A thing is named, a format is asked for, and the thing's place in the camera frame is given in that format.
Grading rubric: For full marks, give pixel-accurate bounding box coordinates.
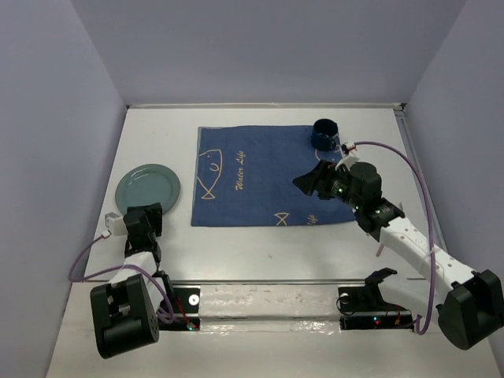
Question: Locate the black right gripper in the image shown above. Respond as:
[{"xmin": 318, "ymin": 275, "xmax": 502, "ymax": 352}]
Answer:
[{"xmin": 291, "ymin": 159, "xmax": 362, "ymax": 210}]

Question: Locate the teal ceramic plate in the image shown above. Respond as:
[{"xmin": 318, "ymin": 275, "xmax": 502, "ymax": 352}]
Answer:
[{"xmin": 115, "ymin": 164, "xmax": 181, "ymax": 214}]

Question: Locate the dark blue mug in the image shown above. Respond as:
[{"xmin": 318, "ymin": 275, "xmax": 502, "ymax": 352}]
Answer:
[{"xmin": 310, "ymin": 118, "xmax": 339, "ymax": 151}]

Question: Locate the blue fish-print placemat cloth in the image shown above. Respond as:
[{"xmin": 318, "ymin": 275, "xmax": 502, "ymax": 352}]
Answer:
[{"xmin": 191, "ymin": 125, "xmax": 354, "ymax": 228}]

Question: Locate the pink-handled fork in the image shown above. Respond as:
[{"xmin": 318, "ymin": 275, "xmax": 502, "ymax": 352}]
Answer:
[{"xmin": 376, "ymin": 244, "xmax": 384, "ymax": 258}]

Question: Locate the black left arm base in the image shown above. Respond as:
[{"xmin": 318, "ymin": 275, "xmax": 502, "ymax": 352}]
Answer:
[{"xmin": 124, "ymin": 285, "xmax": 202, "ymax": 332}]

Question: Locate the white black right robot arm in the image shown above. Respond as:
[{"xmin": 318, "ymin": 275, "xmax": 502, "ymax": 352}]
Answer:
[{"xmin": 293, "ymin": 161, "xmax": 503, "ymax": 350}]

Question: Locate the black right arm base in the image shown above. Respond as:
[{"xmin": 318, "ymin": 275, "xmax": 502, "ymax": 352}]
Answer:
[{"xmin": 335, "ymin": 268, "xmax": 414, "ymax": 331}]

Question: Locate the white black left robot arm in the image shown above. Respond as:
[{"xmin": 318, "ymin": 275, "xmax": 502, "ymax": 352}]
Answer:
[{"xmin": 90, "ymin": 202, "xmax": 175, "ymax": 359}]

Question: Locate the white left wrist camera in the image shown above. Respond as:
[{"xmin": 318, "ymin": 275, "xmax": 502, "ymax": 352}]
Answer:
[{"xmin": 104, "ymin": 212, "xmax": 128, "ymax": 236}]

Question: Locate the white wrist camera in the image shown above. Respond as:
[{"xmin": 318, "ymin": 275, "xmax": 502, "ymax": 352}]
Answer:
[
  {"xmin": 336, "ymin": 142, "xmax": 360, "ymax": 170},
  {"xmin": 104, "ymin": 212, "xmax": 128, "ymax": 236}
]

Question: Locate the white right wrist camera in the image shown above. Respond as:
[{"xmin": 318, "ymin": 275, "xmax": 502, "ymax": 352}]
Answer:
[{"xmin": 336, "ymin": 142, "xmax": 360, "ymax": 170}]

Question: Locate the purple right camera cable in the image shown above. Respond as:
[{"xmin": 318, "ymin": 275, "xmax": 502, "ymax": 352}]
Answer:
[{"xmin": 352, "ymin": 140, "xmax": 442, "ymax": 335}]

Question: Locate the purple camera cable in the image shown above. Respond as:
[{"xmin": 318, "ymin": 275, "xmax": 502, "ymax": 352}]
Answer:
[
  {"xmin": 352, "ymin": 140, "xmax": 442, "ymax": 335},
  {"xmin": 69, "ymin": 234, "xmax": 176, "ymax": 326}
]

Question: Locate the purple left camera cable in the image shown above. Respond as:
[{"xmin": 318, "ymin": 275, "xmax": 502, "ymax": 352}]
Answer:
[{"xmin": 69, "ymin": 234, "xmax": 176, "ymax": 326}]

